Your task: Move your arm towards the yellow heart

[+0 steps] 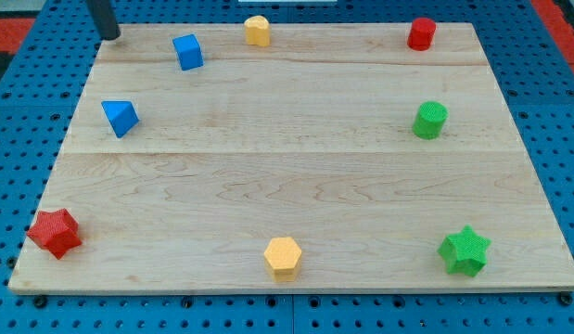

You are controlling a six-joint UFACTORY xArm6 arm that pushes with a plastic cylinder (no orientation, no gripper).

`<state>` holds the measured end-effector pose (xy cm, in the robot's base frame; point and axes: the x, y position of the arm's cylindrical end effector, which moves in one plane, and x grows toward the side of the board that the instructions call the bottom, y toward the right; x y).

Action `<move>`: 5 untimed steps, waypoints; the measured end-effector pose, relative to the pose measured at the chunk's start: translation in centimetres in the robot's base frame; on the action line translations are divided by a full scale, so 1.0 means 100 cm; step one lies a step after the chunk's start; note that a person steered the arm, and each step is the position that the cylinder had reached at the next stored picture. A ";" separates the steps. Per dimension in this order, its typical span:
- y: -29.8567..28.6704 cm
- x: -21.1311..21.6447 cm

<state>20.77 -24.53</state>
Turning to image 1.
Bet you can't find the blue cube block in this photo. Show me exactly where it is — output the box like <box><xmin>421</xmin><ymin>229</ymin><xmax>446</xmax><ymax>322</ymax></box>
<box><xmin>172</xmin><ymin>34</ymin><xmax>204</xmax><ymax>71</ymax></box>

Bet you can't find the blue triangular prism block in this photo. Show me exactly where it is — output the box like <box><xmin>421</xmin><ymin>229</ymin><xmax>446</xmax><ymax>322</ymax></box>
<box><xmin>101</xmin><ymin>101</ymin><xmax>139</xmax><ymax>138</ymax></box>

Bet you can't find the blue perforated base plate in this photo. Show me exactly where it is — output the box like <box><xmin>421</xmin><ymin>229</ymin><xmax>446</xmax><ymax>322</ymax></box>
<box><xmin>0</xmin><ymin>0</ymin><xmax>574</xmax><ymax>333</ymax></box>

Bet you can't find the wooden board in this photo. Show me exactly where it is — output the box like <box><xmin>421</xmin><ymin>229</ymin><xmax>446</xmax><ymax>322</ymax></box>
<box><xmin>9</xmin><ymin>23</ymin><xmax>574</xmax><ymax>295</ymax></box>

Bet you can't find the yellow heart block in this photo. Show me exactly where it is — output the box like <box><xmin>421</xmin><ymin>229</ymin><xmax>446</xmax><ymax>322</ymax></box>
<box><xmin>244</xmin><ymin>15</ymin><xmax>271</xmax><ymax>47</ymax></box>

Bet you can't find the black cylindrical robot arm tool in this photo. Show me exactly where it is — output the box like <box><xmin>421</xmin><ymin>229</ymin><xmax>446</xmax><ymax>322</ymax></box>
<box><xmin>86</xmin><ymin>0</ymin><xmax>121</xmax><ymax>41</ymax></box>

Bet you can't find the red cylinder block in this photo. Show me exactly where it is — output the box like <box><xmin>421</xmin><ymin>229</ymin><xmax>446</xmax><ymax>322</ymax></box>
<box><xmin>407</xmin><ymin>17</ymin><xmax>437</xmax><ymax>51</ymax></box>

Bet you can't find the red star block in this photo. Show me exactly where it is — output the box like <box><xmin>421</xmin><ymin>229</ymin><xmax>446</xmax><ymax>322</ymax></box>
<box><xmin>26</xmin><ymin>209</ymin><xmax>83</xmax><ymax>260</ymax></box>

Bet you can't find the yellow hexagon block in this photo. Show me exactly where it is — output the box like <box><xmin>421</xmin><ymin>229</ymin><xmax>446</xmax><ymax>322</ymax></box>
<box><xmin>263</xmin><ymin>237</ymin><xmax>302</xmax><ymax>282</ymax></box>

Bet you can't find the green star block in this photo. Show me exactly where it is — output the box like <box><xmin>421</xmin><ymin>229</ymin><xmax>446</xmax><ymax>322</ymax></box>
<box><xmin>438</xmin><ymin>225</ymin><xmax>491</xmax><ymax>277</ymax></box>

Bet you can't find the green cylinder block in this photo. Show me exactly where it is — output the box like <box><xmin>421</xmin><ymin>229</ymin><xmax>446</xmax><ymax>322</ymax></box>
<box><xmin>412</xmin><ymin>101</ymin><xmax>449</xmax><ymax>140</ymax></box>

